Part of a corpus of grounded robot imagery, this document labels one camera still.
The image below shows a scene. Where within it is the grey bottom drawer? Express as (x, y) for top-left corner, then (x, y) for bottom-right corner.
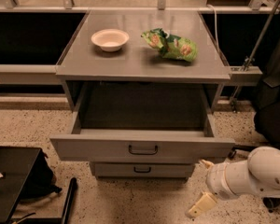
(90, 162), (194, 178)

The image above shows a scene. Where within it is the green chip bag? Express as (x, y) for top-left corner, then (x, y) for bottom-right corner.
(141, 28), (198, 63)

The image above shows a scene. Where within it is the black office chair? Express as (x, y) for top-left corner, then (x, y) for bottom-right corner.
(227, 77), (280, 210)

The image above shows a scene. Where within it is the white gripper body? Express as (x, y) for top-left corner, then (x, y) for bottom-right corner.
(206, 162), (238, 201)

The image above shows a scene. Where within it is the white paper bowl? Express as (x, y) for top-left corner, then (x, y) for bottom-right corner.
(91, 29), (130, 52)

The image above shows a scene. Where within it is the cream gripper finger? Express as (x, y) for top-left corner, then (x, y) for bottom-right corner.
(186, 191), (217, 218)
(200, 160), (214, 169)

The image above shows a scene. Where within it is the black drawer handle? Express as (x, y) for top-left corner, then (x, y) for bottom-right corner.
(128, 145), (159, 155)

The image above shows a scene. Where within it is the white cable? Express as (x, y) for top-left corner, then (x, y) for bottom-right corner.
(206, 4), (222, 56)

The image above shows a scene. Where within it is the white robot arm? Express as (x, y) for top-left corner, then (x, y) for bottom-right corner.
(186, 147), (280, 218)

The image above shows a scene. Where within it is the grey drawer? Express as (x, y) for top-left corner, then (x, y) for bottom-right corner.
(90, 162), (194, 178)
(51, 82), (234, 164)

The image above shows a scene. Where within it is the grey top drawer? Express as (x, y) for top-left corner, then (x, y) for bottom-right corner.
(51, 82), (234, 164)

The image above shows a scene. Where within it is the black bag on floor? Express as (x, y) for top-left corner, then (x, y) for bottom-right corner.
(21, 155), (62, 200)

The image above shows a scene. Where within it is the grey drawer cabinet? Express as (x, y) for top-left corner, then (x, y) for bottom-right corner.
(55, 9), (232, 182)

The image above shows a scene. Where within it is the black bar on floor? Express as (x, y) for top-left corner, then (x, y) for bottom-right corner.
(61, 177), (77, 224)

